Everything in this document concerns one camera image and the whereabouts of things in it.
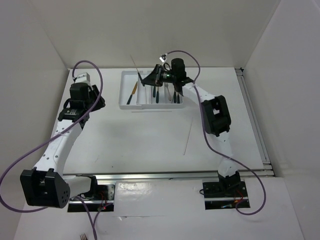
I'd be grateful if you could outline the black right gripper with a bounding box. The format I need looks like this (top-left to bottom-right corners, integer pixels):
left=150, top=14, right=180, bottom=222
left=141, top=64, right=176, bottom=87

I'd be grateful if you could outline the silver fork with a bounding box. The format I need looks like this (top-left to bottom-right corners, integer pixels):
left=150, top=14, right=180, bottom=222
left=164, top=82, right=172, bottom=102

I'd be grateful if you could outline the gold spoon green handle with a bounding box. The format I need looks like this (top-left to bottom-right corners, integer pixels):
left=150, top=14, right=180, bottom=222
left=155, top=87, right=160, bottom=104
left=152, top=86, right=157, bottom=98

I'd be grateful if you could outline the gold knife green handle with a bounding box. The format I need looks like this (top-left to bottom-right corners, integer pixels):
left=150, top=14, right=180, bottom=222
left=126, top=81, right=138, bottom=105

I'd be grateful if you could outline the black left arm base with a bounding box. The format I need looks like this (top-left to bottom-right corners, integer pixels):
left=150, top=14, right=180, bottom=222
left=77, top=179, right=116, bottom=203

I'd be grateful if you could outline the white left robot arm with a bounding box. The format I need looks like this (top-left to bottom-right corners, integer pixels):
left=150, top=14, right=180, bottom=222
left=20, top=82, right=105, bottom=209

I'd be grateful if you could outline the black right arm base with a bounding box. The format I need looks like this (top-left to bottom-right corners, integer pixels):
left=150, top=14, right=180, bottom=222
left=199, top=175, right=248, bottom=199

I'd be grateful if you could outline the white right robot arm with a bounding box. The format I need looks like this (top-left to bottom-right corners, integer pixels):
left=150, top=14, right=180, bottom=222
left=138, top=58, right=241, bottom=197

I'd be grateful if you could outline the white compartment cutlery tray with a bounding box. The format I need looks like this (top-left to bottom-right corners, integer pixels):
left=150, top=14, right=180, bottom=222
left=118, top=70, right=184, bottom=110

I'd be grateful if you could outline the gold fork bottom edge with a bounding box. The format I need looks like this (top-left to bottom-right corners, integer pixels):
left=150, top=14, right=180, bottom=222
left=80, top=233, right=88, bottom=240

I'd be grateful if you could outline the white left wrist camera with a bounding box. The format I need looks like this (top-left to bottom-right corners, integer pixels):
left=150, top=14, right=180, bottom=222
left=74, top=72, right=91, bottom=86

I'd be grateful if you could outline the aluminium rail right side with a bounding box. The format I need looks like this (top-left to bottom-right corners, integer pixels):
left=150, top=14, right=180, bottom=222
left=234, top=68, right=275, bottom=176

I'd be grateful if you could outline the aluminium rail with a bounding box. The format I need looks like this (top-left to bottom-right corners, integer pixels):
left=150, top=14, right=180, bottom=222
left=234, top=68, right=275, bottom=176
left=62, top=170, right=275, bottom=183

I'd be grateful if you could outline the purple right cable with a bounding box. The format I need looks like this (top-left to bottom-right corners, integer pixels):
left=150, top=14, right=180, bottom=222
left=165, top=50, right=266, bottom=216

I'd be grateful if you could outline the purple cable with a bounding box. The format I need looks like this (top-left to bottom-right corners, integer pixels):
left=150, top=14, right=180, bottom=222
left=0, top=60, right=104, bottom=240
left=165, top=50, right=266, bottom=216

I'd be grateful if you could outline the aluminium rail front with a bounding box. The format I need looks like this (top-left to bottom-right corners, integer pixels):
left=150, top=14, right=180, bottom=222
left=62, top=170, right=275, bottom=183

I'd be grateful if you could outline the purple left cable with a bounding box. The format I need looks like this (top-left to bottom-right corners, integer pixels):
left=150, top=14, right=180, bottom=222
left=0, top=60, right=104, bottom=240

